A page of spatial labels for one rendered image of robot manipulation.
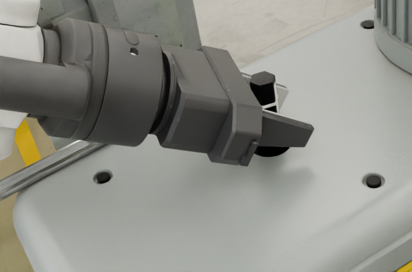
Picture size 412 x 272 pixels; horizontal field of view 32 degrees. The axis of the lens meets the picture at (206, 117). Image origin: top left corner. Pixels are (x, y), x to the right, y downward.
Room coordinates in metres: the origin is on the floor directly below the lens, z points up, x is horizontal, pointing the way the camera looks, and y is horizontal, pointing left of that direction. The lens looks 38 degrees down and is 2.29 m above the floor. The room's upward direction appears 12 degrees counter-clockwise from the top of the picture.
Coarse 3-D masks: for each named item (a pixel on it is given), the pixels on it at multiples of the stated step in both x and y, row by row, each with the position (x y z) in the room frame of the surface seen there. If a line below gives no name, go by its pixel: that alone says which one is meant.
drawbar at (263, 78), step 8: (264, 72) 0.48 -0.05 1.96; (256, 80) 0.47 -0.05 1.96; (264, 80) 0.47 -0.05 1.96; (272, 80) 0.46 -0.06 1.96; (256, 88) 0.46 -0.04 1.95; (264, 88) 0.46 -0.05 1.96; (272, 88) 0.46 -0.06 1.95; (256, 96) 0.46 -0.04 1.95; (264, 96) 0.46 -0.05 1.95; (272, 96) 0.46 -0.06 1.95; (264, 104) 0.46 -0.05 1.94; (264, 152) 0.46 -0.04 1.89; (272, 152) 0.46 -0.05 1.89; (280, 152) 0.46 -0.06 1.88
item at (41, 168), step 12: (72, 144) 0.52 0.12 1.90; (84, 144) 0.51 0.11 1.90; (96, 144) 0.51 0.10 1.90; (48, 156) 0.50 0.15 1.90; (60, 156) 0.50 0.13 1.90; (72, 156) 0.50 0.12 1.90; (84, 156) 0.50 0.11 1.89; (24, 168) 0.49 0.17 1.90; (36, 168) 0.49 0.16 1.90; (48, 168) 0.49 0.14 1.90; (60, 168) 0.49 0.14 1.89; (0, 180) 0.49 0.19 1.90; (12, 180) 0.48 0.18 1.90; (24, 180) 0.48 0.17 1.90; (36, 180) 0.48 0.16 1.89; (0, 192) 0.47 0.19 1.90; (12, 192) 0.47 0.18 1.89
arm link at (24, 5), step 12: (0, 0) 0.43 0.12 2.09; (12, 0) 0.43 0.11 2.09; (24, 0) 0.44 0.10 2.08; (36, 0) 0.45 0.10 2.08; (0, 12) 0.43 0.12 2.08; (12, 12) 0.43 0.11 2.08; (24, 12) 0.44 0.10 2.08; (36, 12) 0.45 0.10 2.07; (12, 24) 0.43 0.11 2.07; (24, 24) 0.43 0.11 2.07; (36, 24) 0.45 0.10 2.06
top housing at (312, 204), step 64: (256, 64) 0.59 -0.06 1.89; (320, 64) 0.57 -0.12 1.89; (384, 64) 0.55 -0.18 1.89; (320, 128) 0.48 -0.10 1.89; (384, 128) 0.46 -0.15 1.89; (64, 192) 0.46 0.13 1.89; (128, 192) 0.44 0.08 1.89; (192, 192) 0.43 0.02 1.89; (256, 192) 0.41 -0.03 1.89; (320, 192) 0.40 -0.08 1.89; (384, 192) 0.39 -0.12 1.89; (64, 256) 0.39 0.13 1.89; (128, 256) 0.37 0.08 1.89; (192, 256) 0.36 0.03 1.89; (256, 256) 0.35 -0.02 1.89; (320, 256) 0.34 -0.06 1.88; (384, 256) 0.36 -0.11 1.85
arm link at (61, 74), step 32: (0, 32) 0.42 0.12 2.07; (32, 32) 0.43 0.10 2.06; (64, 32) 0.44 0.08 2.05; (96, 32) 0.45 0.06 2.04; (0, 64) 0.39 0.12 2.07; (32, 64) 0.40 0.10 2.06; (64, 64) 0.41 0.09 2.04; (96, 64) 0.42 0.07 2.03; (0, 96) 0.38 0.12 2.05; (32, 96) 0.38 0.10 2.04; (64, 96) 0.38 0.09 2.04; (96, 96) 0.41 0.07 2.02; (0, 128) 0.40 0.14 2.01; (64, 128) 0.41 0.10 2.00; (0, 160) 0.40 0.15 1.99
